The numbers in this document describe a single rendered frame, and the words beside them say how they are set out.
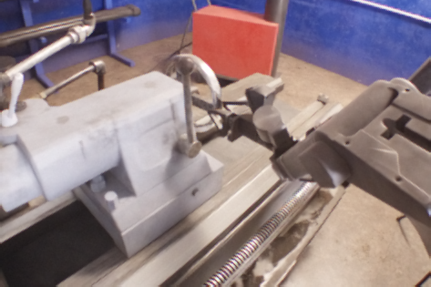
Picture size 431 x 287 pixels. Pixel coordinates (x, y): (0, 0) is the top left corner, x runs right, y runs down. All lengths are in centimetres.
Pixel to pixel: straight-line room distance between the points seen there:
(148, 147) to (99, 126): 13
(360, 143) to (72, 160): 48
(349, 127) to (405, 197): 7
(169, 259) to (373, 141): 59
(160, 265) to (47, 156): 36
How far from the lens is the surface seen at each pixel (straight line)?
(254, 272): 123
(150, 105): 63
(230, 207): 83
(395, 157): 21
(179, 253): 74
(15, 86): 56
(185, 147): 67
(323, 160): 24
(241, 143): 123
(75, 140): 57
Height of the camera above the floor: 148
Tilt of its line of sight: 35 degrees down
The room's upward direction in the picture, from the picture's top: 4 degrees clockwise
